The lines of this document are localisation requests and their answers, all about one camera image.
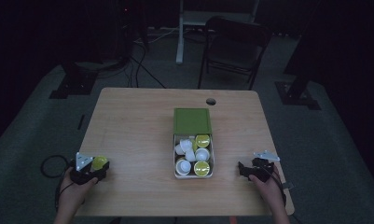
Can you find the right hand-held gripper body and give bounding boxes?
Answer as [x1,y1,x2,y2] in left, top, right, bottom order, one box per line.
[251,150,281,184]

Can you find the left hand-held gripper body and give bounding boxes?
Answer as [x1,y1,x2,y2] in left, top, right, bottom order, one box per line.
[69,151,99,186]

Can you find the yellow cup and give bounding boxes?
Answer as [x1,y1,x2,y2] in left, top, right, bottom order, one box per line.
[193,160,211,177]
[195,133,211,148]
[90,155,109,172]

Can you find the green storage box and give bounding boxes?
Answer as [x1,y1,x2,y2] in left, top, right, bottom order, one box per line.
[173,133,215,180]

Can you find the person's right hand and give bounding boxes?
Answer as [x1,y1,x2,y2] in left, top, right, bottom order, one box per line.
[248,162,288,209]

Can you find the person's left hand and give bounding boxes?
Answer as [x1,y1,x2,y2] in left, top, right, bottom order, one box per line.
[55,166,99,217]

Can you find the black floor strip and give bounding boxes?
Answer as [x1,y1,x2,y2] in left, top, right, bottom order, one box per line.
[76,114,86,131]

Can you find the black stand with base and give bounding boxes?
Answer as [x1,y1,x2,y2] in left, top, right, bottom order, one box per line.
[274,0,322,110]
[48,60,99,100]

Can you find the black folding chair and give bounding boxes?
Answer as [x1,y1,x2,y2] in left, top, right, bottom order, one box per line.
[197,16,273,91]

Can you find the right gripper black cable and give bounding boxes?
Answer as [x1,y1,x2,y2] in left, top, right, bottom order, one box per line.
[258,166,289,206]

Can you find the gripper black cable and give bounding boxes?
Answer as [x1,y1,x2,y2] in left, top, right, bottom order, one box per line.
[54,160,76,213]
[258,166,289,206]

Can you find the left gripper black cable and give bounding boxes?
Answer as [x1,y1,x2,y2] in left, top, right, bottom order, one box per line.
[54,160,76,213]

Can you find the looped black floor cable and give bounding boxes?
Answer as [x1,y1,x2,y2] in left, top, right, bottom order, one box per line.
[39,154,71,179]

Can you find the black floor cables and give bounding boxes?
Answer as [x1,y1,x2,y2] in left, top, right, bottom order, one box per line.
[124,40,167,90]

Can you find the white desk frame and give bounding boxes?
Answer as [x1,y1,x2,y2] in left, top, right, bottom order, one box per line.
[175,0,260,65]

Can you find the white floor cable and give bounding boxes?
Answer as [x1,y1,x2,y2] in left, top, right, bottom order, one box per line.
[133,27,180,44]

